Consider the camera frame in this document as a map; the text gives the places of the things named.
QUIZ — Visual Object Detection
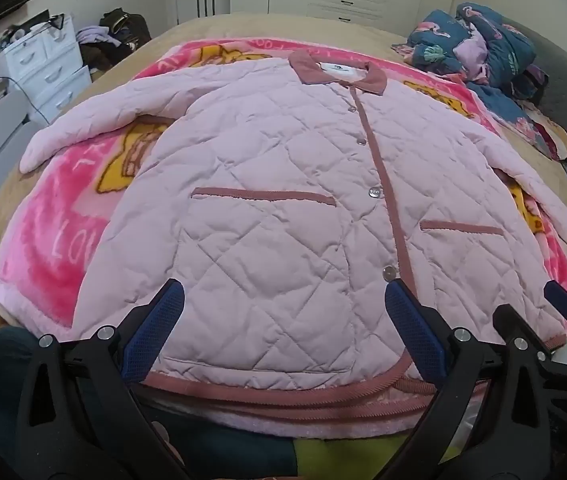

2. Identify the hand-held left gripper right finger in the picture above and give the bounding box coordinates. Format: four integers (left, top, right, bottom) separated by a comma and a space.
378, 278, 554, 480

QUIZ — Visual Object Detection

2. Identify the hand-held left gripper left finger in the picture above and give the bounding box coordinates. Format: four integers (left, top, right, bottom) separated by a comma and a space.
14, 278, 189, 480

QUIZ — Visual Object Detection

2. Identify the pink quilted jacket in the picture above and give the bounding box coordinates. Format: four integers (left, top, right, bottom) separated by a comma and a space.
18, 50, 567, 436

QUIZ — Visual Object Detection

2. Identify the dark clothes pile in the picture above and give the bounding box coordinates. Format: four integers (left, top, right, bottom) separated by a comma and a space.
81, 40, 137, 71

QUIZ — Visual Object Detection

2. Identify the person's left hand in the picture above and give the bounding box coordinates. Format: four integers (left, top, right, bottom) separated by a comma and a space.
151, 420, 185, 476

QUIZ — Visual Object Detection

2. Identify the pink printed blanket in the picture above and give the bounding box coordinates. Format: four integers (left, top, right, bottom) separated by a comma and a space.
0, 35, 567, 346

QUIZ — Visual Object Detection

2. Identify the person's yellow-green top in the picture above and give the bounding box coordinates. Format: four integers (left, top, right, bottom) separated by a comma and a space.
291, 435, 417, 480

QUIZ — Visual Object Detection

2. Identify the cream printed cloth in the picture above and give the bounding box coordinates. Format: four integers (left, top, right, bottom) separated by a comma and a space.
526, 105, 567, 161

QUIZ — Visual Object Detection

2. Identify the blue flamingo quilt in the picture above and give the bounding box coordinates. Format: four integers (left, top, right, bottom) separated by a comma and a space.
391, 2, 567, 161

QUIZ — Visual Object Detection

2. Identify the white drawer chest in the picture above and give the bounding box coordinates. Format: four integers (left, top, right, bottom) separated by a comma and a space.
0, 10, 93, 123

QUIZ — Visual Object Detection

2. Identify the lilac garment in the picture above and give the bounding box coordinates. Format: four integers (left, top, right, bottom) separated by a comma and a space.
76, 24, 122, 48

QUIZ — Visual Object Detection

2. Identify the beige bed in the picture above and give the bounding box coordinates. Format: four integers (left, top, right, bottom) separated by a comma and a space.
0, 10, 567, 341

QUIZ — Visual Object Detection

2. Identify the dark travel bag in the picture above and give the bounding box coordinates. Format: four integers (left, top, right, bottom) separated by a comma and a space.
100, 7, 152, 46

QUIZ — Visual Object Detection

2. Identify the black power cable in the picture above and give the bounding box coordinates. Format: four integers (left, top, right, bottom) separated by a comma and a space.
0, 75, 49, 123

